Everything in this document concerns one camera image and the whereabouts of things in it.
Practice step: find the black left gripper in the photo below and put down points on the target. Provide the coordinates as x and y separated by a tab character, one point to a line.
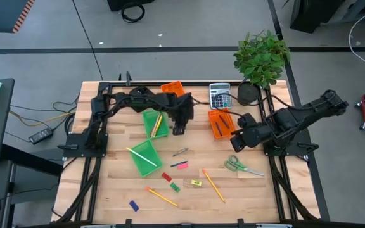
182	109

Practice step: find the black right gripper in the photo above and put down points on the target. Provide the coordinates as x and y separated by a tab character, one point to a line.
253	136

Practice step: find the orange plastic basket bin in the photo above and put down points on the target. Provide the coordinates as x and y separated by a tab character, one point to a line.
173	88
228	130

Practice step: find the grey crayon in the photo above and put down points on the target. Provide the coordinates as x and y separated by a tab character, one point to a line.
180	152

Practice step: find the purple crayon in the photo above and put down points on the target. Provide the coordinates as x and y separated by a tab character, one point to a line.
223	121
218	129

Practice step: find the blue crayon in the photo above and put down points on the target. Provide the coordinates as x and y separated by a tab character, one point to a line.
177	164

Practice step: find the pink eraser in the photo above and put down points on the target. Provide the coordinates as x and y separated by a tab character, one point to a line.
182	166

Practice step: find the red eraser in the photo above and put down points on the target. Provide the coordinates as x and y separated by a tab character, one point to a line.
166	177

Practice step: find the yellow sharpener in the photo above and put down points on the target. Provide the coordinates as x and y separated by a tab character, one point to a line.
196	182

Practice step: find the green eraser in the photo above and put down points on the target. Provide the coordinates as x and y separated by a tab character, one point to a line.
175	187

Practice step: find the yellow pencil orange end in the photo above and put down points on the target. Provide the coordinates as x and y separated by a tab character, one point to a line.
162	196

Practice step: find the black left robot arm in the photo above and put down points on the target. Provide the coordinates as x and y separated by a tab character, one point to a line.
131	99

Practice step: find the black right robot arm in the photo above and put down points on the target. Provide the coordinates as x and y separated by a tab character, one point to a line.
312	111

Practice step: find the green plastic basket bin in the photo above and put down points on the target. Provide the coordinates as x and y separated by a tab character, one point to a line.
151	169
147	117

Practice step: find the grey desk calculator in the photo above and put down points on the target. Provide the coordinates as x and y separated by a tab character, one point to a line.
220	98

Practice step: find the green potted plant black pot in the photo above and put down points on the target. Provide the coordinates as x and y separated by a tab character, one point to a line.
261	58

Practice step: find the blue eraser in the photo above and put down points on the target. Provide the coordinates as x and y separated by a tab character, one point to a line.
134	206

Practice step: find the black equipment case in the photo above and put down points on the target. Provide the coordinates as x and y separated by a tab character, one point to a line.
119	3

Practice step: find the black power adapter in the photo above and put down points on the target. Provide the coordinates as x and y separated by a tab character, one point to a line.
40	136

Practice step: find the black floor cabinet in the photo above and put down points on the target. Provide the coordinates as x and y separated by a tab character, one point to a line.
312	14

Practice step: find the orange black striped mat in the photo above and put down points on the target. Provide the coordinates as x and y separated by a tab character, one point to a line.
2	16

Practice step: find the silver frame bracket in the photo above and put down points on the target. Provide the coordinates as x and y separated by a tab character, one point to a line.
274	226
98	226

